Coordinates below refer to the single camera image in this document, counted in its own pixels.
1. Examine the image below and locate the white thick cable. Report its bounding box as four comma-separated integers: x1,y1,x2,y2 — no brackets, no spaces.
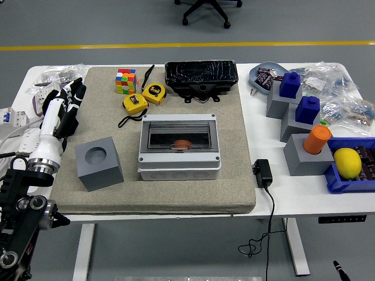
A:
0,118,43,147

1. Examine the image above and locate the white circuit breaker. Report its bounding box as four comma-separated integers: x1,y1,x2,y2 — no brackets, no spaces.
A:
0,107,30,140

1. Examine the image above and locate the white table leg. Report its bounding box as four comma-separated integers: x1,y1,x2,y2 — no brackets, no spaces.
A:
72,224,96,281
282,218,311,276

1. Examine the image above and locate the clear bag of mixed parts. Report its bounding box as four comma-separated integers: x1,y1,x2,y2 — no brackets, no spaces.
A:
321,98,375,136

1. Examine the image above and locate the square yellow tape measure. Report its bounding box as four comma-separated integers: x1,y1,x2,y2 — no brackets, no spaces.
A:
118,94,149,128

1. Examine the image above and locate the grey electrical box with lid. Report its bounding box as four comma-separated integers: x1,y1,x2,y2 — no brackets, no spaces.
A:
137,113,223,181

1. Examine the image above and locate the grey block with round hole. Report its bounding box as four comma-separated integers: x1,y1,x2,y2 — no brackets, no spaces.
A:
282,133,335,177
74,136,124,193

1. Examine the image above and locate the blue-grey plate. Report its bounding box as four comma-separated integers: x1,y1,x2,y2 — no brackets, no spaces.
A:
248,61,289,96

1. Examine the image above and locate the brown packets pile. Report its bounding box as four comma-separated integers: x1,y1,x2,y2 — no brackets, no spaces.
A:
353,145,375,181

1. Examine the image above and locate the white purple socket panel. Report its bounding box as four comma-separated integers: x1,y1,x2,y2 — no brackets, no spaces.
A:
31,80,81,116

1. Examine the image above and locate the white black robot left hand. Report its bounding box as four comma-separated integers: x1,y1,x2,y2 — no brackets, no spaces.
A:
29,77,87,164

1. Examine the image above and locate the black table control panel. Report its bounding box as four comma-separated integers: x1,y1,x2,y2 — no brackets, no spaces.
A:
318,215,367,225

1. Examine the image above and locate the black office chair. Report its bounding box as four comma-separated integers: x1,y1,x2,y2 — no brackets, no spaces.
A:
174,0,243,29

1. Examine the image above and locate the clear bag of blue parts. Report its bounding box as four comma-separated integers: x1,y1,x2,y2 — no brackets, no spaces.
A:
288,60,360,99

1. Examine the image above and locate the blue block battery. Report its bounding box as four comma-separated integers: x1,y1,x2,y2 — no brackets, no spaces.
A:
295,95,321,124
279,71,302,99

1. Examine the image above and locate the grey-brown mat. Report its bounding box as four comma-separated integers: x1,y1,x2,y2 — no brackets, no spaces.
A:
48,66,257,216

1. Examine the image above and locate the large multicolour puzzle cube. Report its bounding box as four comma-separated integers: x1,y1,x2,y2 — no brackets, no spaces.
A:
114,68,139,95

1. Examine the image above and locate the grey coiled cable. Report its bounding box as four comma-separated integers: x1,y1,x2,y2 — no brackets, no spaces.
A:
0,146,18,176

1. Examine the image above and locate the clear bag of metal parts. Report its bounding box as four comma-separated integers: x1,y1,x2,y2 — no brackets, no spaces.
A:
25,63,88,94

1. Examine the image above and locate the clear bag with white label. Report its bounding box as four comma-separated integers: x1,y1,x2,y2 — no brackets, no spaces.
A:
301,76,328,92

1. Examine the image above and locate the black power adapter with cord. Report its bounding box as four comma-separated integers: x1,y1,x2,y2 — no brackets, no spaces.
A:
237,159,288,281

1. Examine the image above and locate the orange cylinder battery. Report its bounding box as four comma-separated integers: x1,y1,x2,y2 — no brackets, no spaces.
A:
173,139,193,152
302,125,332,155

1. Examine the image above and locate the round yellow tape measure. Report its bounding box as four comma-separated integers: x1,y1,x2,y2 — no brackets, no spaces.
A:
141,64,167,104

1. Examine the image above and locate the yellow lemon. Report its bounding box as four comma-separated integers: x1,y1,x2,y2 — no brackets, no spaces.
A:
333,148,363,180

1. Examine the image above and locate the blue plastic bin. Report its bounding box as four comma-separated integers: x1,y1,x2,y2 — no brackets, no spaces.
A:
323,136,375,194

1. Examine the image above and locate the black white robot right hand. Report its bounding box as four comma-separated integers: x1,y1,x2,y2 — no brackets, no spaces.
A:
333,260,352,281

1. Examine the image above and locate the grey block holder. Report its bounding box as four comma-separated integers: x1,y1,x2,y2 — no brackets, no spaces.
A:
265,80,303,119
279,102,322,143

